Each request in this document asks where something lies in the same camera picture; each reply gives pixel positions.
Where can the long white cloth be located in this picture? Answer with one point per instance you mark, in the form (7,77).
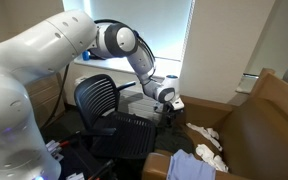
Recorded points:
(205,132)

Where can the small side shelf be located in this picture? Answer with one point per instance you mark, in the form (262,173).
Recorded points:
(247,85)

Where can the brown leather armchair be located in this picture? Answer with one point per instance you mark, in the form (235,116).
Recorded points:
(260,140)

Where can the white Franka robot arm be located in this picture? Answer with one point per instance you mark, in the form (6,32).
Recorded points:
(14,83)

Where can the white plug cluster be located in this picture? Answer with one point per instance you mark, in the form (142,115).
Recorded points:
(54,150)

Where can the black mesh office chair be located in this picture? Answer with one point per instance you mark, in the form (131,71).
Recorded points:
(124,133)

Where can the wooden dresser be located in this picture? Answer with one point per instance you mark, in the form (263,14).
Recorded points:
(47,103)

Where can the light blue cloth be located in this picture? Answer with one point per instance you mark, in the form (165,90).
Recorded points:
(189,168)

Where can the small white box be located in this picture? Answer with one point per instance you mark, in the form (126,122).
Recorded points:
(75,176)

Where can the crumpled white cloth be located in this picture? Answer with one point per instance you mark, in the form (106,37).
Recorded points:
(210,156)

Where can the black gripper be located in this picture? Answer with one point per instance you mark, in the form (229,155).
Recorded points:
(171,115)

